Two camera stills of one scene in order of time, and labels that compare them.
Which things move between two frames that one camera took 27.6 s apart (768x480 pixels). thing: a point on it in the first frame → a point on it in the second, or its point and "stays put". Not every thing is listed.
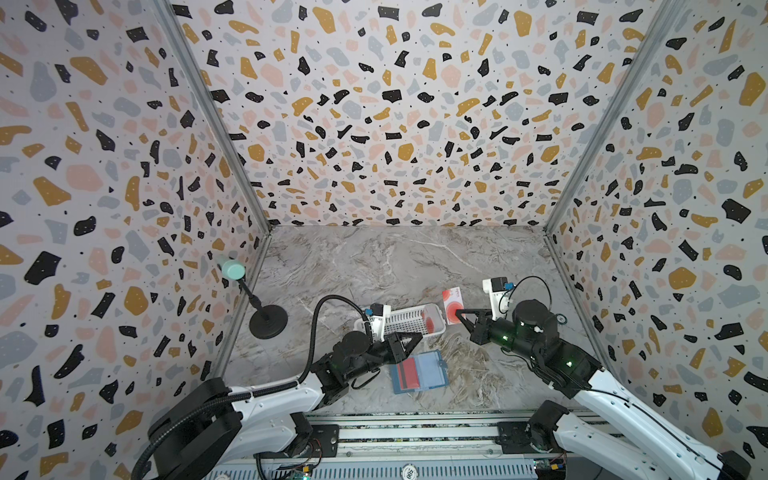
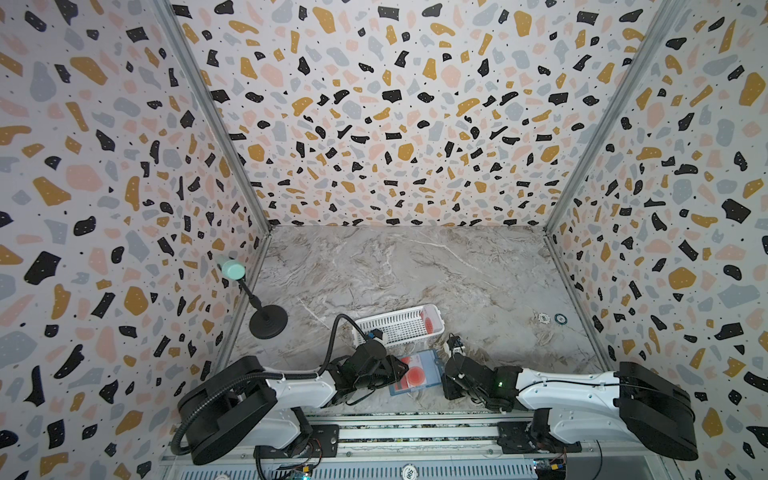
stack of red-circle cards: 432,320 stays put
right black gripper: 481,327 → 454,358
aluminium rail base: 405,445 stays put
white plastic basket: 425,319 stays put
